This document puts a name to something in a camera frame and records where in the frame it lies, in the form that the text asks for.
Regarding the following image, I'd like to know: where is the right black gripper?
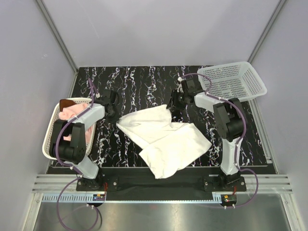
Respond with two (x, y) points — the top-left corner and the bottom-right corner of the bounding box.
(166, 90), (188, 111)

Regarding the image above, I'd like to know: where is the purple cable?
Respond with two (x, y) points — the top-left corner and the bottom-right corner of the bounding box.
(178, 73), (259, 208)
(55, 77), (104, 229)

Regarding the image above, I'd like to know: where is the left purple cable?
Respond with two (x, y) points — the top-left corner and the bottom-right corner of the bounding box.
(55, 77), (104, 229)

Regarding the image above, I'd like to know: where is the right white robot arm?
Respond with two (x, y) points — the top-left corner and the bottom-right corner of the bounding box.
(167, 74), (247, 191)

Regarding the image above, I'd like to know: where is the slotted cable duct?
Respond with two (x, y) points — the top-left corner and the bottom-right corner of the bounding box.
(42, 193), (103, 203)

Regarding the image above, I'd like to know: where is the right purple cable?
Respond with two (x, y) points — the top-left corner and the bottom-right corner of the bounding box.
(178, 73), (259, 208)

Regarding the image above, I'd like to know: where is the left controller board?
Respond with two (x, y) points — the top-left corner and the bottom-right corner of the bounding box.
(92, 194), (106, 201)

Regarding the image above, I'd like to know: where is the white basket with towels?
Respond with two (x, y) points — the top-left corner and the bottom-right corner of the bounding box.
(42, 97), (96, 160)

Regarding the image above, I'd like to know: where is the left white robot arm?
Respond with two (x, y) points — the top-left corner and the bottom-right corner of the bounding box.
(46, 90), (119, 191)

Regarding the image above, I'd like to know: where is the white towel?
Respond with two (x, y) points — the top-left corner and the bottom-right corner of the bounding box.
(116, 104), (212, 179)

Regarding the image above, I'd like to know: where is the empty white mesh basket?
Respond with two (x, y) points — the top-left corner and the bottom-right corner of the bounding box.
(197, 62), (267, 102)

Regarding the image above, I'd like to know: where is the black marble pattern mat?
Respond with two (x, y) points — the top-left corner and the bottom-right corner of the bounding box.
(72, 65), (276, 174)

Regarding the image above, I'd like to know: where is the right controller board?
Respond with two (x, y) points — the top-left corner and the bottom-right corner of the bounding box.
(222, 194), (237, 205)

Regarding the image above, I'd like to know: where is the pink towel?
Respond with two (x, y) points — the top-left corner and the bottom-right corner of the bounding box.
(59, 103), (93, 144)

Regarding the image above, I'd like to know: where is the controller board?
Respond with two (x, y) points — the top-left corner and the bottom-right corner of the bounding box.
(92, 194), (106, 201)
(222, 194), (237, 205)

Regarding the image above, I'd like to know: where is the brown towel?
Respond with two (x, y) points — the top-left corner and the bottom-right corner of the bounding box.
(59, 99), (76, 112)

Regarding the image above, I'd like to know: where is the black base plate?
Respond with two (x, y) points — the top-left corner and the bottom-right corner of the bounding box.
(77, 167), (247, 193)

